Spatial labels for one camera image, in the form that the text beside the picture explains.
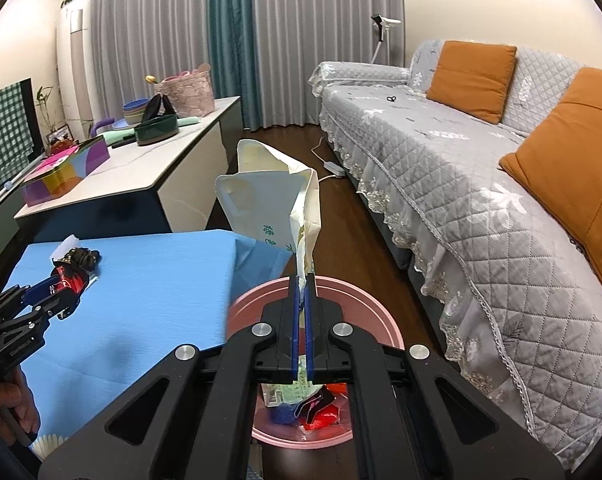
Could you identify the pink lace basket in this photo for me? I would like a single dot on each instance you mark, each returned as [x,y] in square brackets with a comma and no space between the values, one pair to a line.
[191,92]

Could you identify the blue tablecloth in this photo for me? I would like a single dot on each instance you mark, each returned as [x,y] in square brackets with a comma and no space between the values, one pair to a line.
[156,300]

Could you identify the white standing air conditioner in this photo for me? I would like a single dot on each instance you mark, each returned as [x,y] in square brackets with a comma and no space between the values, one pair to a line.
[73,60]

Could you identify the blue bowl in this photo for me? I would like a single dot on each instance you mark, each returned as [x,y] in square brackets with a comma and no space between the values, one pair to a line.
[135,105]

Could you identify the mint green tray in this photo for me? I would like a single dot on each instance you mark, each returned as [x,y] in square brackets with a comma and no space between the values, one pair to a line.
[116,136]

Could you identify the white ribbed object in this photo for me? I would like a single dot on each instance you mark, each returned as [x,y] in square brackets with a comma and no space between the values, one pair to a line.
[48,447]

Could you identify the light blue plate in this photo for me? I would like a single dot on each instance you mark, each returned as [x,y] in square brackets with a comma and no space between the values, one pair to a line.
[131,121]

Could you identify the purple plastic object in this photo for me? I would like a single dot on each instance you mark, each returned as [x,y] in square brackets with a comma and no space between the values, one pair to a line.
[101,125]

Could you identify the red teapot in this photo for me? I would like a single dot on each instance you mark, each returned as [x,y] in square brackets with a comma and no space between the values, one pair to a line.
[61,147]

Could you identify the red shiny wrapper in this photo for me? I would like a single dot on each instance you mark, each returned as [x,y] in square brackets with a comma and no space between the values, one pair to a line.
[83,258]

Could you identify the grey curtain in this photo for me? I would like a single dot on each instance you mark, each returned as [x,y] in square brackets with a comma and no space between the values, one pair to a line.
[321,20]
[146,35]

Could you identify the small yellow ornament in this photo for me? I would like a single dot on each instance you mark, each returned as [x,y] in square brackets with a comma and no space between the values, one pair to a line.
[152,80]

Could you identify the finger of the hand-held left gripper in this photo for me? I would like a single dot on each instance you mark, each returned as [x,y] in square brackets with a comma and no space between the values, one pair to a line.
[63,307]
[46,285]

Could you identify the teal curtain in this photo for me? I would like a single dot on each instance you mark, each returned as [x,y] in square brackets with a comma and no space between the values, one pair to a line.
[233,35]

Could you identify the white floor lamp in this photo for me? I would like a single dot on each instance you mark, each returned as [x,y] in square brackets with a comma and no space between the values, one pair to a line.
[381,25]

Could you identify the photo frame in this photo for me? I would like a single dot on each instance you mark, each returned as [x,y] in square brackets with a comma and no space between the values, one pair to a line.
[58,133]

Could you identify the iridescent colourful box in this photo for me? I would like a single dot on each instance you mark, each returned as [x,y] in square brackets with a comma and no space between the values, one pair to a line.
[76,170]

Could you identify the bamboo plant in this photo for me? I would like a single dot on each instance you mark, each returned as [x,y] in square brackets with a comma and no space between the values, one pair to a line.
[43,97]

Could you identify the green bowl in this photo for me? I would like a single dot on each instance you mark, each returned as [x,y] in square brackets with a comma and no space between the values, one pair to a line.
[132,112]

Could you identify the green checked cloth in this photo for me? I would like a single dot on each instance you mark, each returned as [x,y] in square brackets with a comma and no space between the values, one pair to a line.
[3,140]

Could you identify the white power strip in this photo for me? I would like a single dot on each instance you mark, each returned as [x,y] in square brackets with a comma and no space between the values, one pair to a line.
[333,169]

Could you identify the orange cushion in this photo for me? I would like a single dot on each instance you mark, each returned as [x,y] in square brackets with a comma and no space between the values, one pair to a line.
[471,80]
[571,160]

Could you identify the pink plastic bin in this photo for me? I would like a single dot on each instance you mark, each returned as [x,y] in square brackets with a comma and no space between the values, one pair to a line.
[361,305]

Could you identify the black television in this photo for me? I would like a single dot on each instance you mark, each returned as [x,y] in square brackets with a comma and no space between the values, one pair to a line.
[29,110]

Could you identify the black remote control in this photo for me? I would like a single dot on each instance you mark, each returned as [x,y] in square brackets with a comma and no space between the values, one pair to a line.
[123,142]

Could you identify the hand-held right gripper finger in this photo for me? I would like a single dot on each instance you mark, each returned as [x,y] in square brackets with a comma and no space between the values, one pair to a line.
[309,340]
[296,340]

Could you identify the grey quilted sofa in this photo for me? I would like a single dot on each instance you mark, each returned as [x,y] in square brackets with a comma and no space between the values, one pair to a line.
[431,160]

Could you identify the dark television cabinet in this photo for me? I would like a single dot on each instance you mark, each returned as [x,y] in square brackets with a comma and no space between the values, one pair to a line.
[1,230]

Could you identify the person's left hand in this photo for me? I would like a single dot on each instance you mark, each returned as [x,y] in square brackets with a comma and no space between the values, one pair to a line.
[6,400]

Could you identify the white top coffee table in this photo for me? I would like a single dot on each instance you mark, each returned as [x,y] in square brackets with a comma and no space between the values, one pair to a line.
[146,165]

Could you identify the small red wrapper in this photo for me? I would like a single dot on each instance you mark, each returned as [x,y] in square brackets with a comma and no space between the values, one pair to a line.
[336,388]

